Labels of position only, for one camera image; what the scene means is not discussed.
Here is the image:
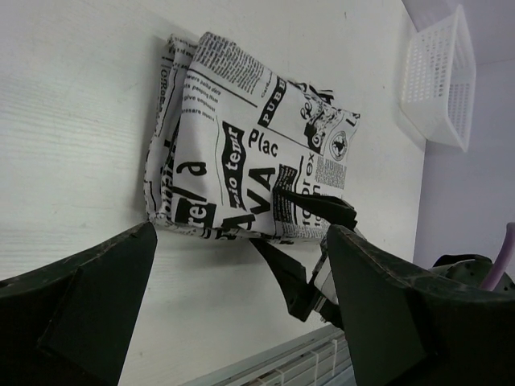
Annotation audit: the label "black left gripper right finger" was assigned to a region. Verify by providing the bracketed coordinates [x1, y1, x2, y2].
[327, 225, 514, 385]

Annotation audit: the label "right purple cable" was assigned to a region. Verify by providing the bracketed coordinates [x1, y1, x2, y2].
[480, 220, 515, 293]

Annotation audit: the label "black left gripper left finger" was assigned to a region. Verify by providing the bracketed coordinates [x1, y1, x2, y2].
[1, 222, 157, 385]

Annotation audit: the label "aluminium frame rail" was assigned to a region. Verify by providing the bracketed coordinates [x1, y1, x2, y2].
[187, 326, 356, 385]

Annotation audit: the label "white plastic basket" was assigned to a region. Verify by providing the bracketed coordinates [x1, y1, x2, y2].
[401, 5, 476, 152]

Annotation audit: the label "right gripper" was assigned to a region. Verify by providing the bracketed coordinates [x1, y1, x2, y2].
[250, 188, 357, 329]

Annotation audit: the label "newspaper print trousers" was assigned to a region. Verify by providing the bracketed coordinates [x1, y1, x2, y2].
[143, 32, 361, 244]

